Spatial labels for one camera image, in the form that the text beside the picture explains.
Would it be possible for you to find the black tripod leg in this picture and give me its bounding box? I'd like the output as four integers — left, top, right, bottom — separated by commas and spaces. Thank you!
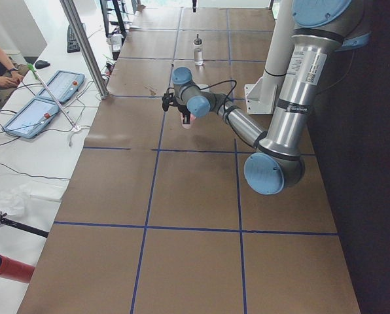
0, 211, 49, 238

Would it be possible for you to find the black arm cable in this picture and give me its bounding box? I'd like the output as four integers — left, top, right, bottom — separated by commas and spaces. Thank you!
198, 79, 238, 109

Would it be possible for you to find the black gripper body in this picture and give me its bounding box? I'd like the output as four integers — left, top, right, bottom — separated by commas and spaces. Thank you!
177, 104, 189, 115

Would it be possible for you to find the red cylinder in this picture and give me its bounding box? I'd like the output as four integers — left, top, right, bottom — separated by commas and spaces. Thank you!
0, 255, 35, 283

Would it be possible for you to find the blue teach pendant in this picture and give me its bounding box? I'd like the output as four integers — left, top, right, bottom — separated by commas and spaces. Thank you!
46, 70, 85, 104
2, 97, 60, 139

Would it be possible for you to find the lower blue teach pendant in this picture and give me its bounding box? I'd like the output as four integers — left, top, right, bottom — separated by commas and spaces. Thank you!
2, 97, 60, 139

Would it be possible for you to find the thin metal rod green tip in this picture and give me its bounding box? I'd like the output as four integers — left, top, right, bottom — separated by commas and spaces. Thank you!
27, 63, 82, 133

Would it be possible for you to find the black computer mouse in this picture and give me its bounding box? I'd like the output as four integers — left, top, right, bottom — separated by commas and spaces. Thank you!
34, 60, 50, 69

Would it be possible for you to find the black keyboard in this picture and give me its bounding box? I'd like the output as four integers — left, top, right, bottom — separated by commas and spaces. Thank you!
67, 25, 80, 53

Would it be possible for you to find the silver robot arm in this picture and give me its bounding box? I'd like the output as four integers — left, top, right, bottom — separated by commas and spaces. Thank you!
162, 1, 372, 195

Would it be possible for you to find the crumpled white paper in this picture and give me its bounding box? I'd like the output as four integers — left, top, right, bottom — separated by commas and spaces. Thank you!
0, 184, 30, 217

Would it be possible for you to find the upper blue teach pendant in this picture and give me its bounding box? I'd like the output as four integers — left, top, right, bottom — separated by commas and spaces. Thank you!
46, 70, 85, 104

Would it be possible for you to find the white digital kitchen scale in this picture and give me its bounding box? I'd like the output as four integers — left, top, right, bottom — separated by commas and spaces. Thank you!
198, 84, 210, 92

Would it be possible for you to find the glass sauce bottle metal spout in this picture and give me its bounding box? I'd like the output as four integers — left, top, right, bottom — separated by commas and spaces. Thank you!
193, 33, 204, 66

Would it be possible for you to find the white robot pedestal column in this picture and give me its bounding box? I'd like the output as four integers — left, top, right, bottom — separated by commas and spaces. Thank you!
245, 0, 294, 114

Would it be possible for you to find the aluminium frame post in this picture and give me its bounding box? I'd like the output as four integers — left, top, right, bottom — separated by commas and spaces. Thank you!
60, 0, 109, 99

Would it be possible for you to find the pink plastic cup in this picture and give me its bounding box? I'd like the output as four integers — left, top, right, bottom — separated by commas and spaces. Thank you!
180, 113, 196, 130

